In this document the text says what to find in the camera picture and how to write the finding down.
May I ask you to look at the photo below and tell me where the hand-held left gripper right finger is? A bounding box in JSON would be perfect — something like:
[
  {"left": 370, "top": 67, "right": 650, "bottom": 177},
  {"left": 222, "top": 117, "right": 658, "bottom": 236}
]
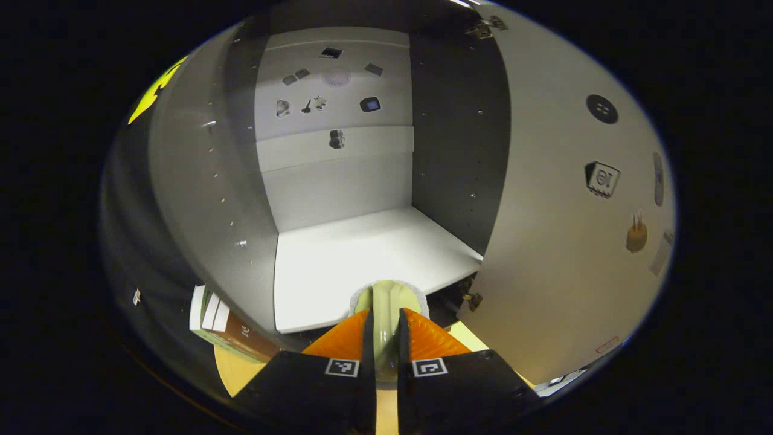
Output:
[{"left": 396, "top": 307, "right": 541, "bottom": 435}]

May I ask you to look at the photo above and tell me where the white cabinet shelf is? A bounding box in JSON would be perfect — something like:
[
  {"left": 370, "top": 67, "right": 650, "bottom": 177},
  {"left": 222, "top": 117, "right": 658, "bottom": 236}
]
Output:
[{"left": 274, "top": 205, "right": 484, "bottom": 334}]

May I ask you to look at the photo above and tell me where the frosted pale green bottle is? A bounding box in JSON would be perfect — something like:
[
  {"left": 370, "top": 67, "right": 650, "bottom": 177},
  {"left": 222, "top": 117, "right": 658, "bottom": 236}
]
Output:
[{"left": 349, "top": 279, "right": 431, "bottom": 384}]

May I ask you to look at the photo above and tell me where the dark grey cabinet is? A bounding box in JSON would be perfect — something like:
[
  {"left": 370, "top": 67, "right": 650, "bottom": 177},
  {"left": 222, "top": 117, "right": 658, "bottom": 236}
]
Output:
[{"left": 148, "top": 12, "right": 513, "bottom": 339}]

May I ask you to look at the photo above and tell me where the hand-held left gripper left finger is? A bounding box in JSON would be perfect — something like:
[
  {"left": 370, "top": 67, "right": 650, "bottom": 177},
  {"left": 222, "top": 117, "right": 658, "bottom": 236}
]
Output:
[{"left": 233, "top": 308, "right": 378, "bottom": 435}]

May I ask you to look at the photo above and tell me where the black backdrop cloth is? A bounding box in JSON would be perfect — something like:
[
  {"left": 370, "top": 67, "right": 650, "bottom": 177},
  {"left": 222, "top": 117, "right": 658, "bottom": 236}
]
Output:
[{"left": 100, "top": 51, "right": 194, "bottom": 375}]

